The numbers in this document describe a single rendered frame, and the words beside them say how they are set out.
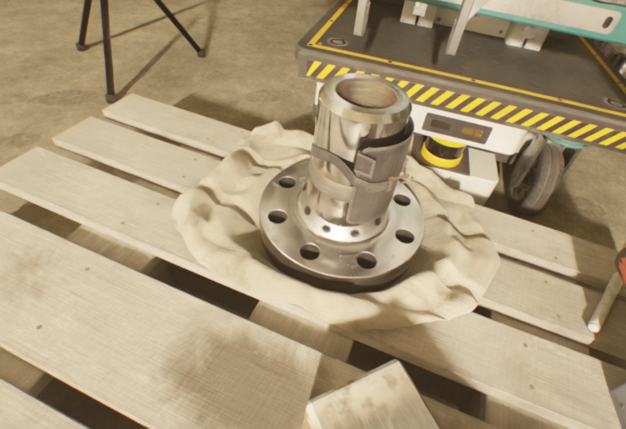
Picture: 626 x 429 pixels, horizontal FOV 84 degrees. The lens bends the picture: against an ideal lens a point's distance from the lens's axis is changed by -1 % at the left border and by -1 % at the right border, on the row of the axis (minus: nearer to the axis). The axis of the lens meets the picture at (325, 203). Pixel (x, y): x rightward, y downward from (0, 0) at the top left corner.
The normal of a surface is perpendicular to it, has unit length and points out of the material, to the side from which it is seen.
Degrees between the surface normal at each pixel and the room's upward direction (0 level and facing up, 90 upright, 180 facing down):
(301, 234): 0
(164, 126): 0
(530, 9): 90
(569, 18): 90
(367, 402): 0
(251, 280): 55
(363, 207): 90
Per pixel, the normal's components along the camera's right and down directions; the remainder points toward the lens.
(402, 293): 0.15, -0.26
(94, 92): 0.11, -0.71
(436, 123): -0.26, 0.65
